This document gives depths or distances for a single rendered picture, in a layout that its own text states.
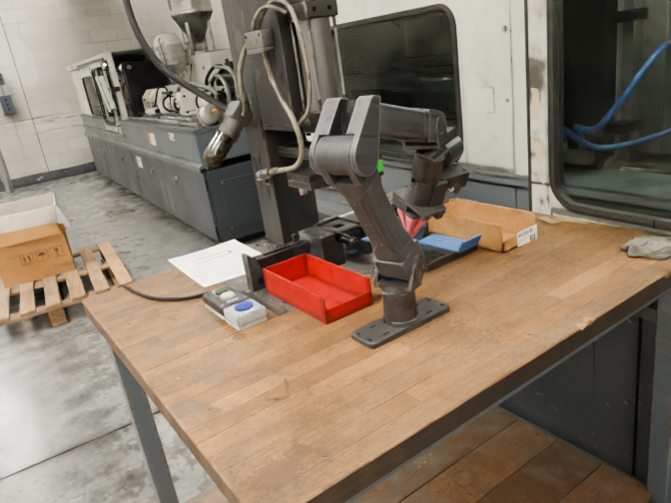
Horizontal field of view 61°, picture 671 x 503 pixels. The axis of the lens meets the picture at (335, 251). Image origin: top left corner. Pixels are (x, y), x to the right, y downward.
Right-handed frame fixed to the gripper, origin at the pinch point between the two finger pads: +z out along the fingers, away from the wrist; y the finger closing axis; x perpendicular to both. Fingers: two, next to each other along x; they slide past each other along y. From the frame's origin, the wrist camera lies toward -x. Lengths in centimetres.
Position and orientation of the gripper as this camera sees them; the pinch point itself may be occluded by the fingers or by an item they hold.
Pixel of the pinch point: (410, 234)
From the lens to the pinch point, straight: 122.3
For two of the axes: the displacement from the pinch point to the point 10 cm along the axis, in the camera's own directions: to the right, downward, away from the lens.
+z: -1.1, 7.7, 6.3
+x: -8.3, 2.8, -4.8
